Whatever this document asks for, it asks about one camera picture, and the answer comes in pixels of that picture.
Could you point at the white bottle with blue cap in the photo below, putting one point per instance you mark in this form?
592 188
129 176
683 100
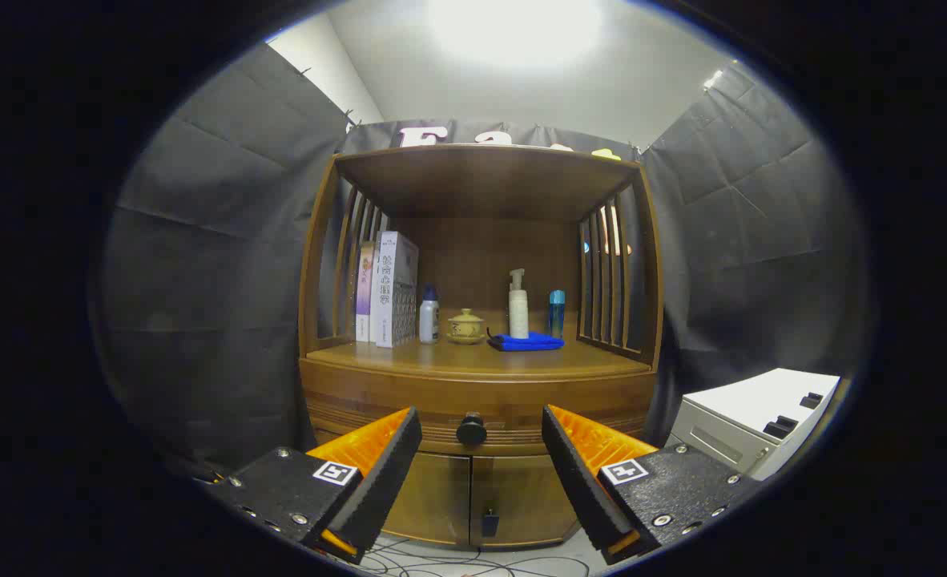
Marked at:
429 320

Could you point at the thin purple book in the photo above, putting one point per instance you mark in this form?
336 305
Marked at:
364 292

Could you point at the white storage unit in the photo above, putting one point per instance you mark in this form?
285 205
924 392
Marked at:
754 401

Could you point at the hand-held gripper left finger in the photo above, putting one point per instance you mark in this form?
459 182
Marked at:
385 473

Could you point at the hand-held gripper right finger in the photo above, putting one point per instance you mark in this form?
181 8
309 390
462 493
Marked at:
578 473

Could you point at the wooden cabinet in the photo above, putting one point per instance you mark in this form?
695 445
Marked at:
481 184

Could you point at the clear blue bottle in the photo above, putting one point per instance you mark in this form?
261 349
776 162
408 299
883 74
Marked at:
557 314

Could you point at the wooden drawer with black knob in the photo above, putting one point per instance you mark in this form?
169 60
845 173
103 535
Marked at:
505 397

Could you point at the yellow lidded ceramic teacup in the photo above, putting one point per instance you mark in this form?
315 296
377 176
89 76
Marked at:
466 327

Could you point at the white pump bottle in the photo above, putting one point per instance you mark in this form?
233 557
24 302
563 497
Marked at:
518 312

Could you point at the wooden cabinet door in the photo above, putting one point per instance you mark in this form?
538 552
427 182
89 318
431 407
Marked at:
433 497
521 497

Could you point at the folded blue cloth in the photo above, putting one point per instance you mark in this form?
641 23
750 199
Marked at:
525 343

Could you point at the black door latch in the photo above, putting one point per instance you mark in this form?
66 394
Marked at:
489 522

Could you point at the wooden countertop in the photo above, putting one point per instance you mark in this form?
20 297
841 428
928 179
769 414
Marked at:
473 361

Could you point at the large white patterned book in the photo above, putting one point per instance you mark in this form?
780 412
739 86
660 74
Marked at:
397 288

